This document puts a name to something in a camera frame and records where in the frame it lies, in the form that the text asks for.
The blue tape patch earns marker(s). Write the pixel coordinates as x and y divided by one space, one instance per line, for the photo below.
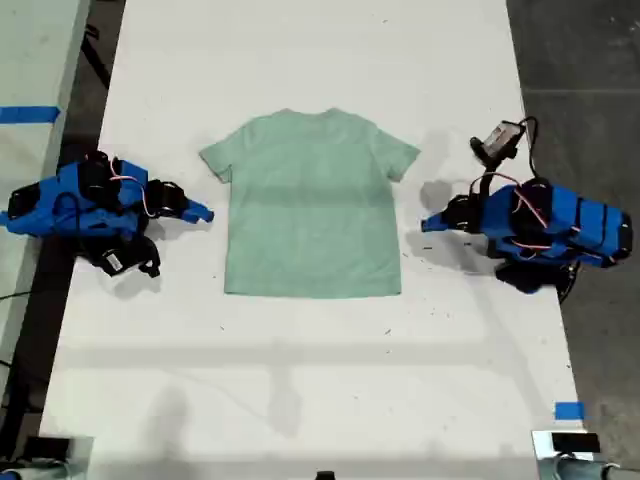
570 411

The black camera stalk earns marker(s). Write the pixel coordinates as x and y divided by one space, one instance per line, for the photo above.
150 255
495 159

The grey metal tube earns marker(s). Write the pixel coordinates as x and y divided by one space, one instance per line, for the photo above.
35 472
575 470

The long blue tape strip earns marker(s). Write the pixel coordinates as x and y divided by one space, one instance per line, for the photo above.
30 115

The small black block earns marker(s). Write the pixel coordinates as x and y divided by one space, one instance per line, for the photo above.
325 476

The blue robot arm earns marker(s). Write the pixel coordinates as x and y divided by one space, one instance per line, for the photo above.
575 215
45 220

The pale green T-shirt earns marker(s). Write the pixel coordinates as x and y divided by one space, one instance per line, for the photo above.
310 210

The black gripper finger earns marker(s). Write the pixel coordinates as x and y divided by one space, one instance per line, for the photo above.
447 230

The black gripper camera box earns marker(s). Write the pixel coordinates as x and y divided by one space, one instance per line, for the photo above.
112 261
502 135

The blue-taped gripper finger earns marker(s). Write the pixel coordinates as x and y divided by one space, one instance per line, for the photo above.
437 220
192 217
200 207

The pale grey side table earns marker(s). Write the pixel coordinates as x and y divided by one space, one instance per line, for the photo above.
30 60

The small black box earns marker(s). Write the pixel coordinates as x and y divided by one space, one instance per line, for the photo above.
47 448
575 443

